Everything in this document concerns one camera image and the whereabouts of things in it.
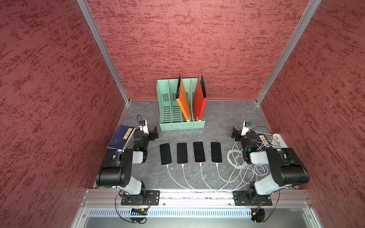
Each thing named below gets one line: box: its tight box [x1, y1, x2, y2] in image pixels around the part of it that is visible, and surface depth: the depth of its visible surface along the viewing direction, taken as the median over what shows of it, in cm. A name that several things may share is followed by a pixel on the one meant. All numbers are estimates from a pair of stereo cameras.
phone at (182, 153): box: [175, 142, 189, 165], surface depth 92 cm
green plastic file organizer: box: [156, 77, 206, 132], surface depth 105 cm
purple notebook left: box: [105, 124, 137, 150], surface depth 98 cm
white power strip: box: [271, 133, 289, 149], surface depth 97 cm
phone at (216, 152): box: [210, 141, 223, 164], surface depth 92 cm
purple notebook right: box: [255, 133, 275, 151], surface depth 96 cm
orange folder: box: [175, 75, 191, 122], surface depth 89 cm
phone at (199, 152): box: [192, 141, 207, 164], surface depth 92 cm
